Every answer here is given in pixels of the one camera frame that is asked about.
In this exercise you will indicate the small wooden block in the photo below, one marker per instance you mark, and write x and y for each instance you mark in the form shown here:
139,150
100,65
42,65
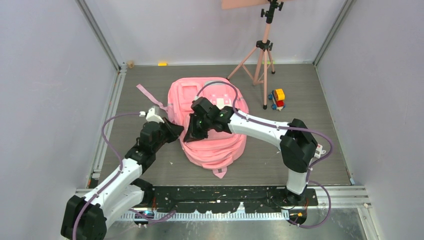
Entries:
130,64

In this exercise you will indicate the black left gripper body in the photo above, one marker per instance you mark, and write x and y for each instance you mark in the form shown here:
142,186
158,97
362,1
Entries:
157,145

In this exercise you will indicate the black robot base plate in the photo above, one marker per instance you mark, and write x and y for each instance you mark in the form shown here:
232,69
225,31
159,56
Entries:
227,199

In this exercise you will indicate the pink student backpack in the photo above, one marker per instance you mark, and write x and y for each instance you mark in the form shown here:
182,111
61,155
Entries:
219,149

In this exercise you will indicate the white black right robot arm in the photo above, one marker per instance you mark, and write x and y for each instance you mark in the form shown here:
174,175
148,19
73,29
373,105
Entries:
294,141

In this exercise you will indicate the clear geometry ruler set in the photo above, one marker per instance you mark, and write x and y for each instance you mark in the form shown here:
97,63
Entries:
319,151

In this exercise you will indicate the small yellow block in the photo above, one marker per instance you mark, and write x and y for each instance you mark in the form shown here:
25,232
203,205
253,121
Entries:
162,64

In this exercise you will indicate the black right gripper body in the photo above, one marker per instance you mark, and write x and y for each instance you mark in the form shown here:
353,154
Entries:
207,120

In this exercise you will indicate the pink tripod stand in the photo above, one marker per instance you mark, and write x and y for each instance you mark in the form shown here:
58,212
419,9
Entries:
264,47

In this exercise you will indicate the colourful toy block train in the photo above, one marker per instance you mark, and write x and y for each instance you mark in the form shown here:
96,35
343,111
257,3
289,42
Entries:
277,96

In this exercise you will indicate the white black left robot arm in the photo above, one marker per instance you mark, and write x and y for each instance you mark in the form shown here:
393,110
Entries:
88,217

